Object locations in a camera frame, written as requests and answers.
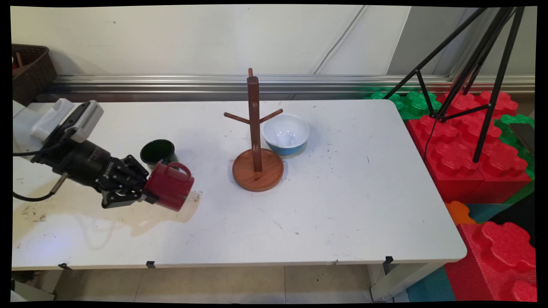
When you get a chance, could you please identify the brown wooden mug tree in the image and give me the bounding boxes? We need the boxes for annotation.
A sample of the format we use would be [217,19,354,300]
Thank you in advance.
[223,68,285,193]

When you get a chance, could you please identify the silver metal window rail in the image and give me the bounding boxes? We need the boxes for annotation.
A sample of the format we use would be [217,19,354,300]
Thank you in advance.
[45,75,536,95]

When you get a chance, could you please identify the orange foam block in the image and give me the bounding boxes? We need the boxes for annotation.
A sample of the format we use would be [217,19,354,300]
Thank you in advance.
[444,201,477,226]

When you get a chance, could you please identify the dark green mug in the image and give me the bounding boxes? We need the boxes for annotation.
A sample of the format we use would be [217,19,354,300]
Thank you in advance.
[140,139,180,172]

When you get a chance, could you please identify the black tripod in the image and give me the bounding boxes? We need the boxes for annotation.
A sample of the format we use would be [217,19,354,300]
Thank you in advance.
[383,6,526,163]

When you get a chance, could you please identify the black cable with silver plug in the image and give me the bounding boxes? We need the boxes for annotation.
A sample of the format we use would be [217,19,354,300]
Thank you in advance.
[12,172,70,202]

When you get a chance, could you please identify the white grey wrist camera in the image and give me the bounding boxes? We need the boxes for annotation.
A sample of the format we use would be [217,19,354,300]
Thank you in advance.
[31,98,104,143]

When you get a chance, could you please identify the large red foam block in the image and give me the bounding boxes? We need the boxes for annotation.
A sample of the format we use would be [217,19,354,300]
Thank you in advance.
[406,91,532,204]

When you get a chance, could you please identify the white wall cable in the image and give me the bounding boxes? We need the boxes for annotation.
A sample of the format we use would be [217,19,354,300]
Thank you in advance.
[312,6,365,76]

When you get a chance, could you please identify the red enamel mug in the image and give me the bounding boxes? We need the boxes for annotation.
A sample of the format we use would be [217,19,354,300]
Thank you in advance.
[143,162,195,212]

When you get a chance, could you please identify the brown wicker basket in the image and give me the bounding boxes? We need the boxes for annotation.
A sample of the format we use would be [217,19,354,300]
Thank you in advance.
[12,44,57,106]

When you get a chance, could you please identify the green foam block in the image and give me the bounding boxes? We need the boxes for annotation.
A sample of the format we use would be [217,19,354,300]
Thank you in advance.
[364,88,442,121]
[494,113,536,204]

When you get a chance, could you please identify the white table leg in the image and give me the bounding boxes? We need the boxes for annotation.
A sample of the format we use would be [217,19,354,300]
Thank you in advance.
[368,262,447,302]

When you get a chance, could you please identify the white and blue bowl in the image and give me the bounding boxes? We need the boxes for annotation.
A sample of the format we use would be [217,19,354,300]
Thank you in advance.
[262,113,310,157]

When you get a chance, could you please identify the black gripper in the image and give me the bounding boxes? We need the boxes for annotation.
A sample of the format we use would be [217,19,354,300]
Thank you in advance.
[32,140,158,210]

